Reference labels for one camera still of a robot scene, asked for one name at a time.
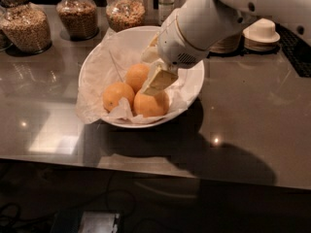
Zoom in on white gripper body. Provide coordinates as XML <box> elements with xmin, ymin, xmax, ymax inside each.
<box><xmin>157</xmin><ymin>16</ymin><xmax>208</xmax><ymax>69</ymax></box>

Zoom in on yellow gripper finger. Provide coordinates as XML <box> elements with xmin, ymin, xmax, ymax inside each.
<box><xmin>141</xmin><ymin>34</ymin><xmax>159</xmax><ymax>63</ymax></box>
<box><xmin>141</xmin><ymin>61</ymin><xmax>179</xmax><ymax>96</ymax></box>

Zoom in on orange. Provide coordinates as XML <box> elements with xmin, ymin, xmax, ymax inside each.
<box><xmin>102</xmin><ymin>82</ymin><xmax>135</xmax><ymax>112</ymax></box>
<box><xmin>125</xmin><ymin>63</ymin><xmax>150</xmax><ymax>92</ymax></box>
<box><xmin>133</xmin><ymin>91</ymin><xmax>169</xmax><ymax>117</ymax></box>

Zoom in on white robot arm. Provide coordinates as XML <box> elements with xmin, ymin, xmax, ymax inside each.
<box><xmin>142</xmin><ymin>0</ymin><xmax>311</xmax><ymax>95</ymax></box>

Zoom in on white ceramic bowl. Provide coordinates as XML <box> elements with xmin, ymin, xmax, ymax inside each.
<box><xmin>78</xmin><ymin>25</ymin><xmax>206</xmax><ymax>129</ymax></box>

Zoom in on white paper liner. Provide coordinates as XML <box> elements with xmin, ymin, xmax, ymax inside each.
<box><xmin>76</xmin><ymin>27</ymin><xmax>198</xmax><ymax>125</ymax></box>

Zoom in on right glass cereal jar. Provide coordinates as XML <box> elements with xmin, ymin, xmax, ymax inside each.
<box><xmin>106</xmin><ymin>0</ymin><xmax>146</xmax><ymax>32</ymax></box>

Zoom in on glass cereal jar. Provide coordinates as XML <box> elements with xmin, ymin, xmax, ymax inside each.
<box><xmin>106</xmin><ymin>0</ymin><xmax>146</xmax><ymax>32</ymax></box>
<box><xmin>56</xmin><ymin>0</ymin><xmax>98</xmax><ymax>40</ymax></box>

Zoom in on clear glass bottle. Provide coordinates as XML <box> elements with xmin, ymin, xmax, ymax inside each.
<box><xmin>157</xmin><ymin>0</ymin><xmax>175</xmax><ymax>25</ymax></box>

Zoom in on tall stack paper bowls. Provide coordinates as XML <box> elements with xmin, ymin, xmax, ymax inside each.
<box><xmin>210</xmin><ymin>33</ymin><xmax>241</xmax><ymax>53</ymax></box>

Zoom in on middle glass cereal jar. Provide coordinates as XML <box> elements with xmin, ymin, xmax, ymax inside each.
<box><xmin>56</xmin><ymin>0</ymin><xmax>98</xmax><ymax>40</ymax></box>

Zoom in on small stack paper bowls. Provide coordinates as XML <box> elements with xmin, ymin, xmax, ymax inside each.
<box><xmin>243</xmin><ymin>18</ymin><xmax>280</xmax><ymax>51</ymax></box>

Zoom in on black rubber mat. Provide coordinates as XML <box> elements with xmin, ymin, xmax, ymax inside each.
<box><xmin>208</xmin><ymin>24</ymin><xmax>311</xmax><ymax>78</ymax></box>

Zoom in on large glass grain jar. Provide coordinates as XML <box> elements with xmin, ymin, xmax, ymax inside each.
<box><xmin>0</xmin><ymin>0</ymin><xmax>52</xmax><ymax>54</ymax></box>

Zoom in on glass jar at edge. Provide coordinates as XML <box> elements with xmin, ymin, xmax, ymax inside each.
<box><xmin>0</xmin><ymin>8</ymin><xmax>12</xmax><ymax>51</ymax></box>

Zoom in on grey box under table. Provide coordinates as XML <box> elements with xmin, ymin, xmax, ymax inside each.
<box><xmin>52</xmin><ymin>210</ymin><xmax>124</xmax><ymax>233</ymax></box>

